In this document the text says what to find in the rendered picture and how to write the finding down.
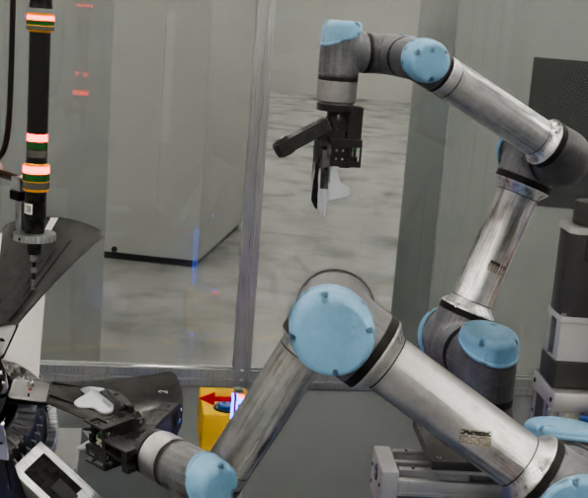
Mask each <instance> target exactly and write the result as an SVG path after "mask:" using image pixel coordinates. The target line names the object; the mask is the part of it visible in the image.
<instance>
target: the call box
mask: <svg viewBox="0 0 588 498"><path fill-rule="evenodd" d="M233 390H234V388H229V387H200V389H199V397H202V396H205V395H207V394H210V393H213V392H215V396H231V393H233ZM218 402H219V401H215V402H214V405H211V404H209V403H207V402H205V401H202V400H200V399H199V402H198V419H197V429H198V437H199V445H200V448H201V449H203V450H205V451H207V452H210V450H211V448H212V447H213V445H214V444H215V442H216V441H217V439H218V437H219V436H220V434H221V433H222V431H223V430H224V428H225V426H226V425H227V423H228V422H229V420H230V411H225V410H220V409H218V408H217V403H218Z"/></svg>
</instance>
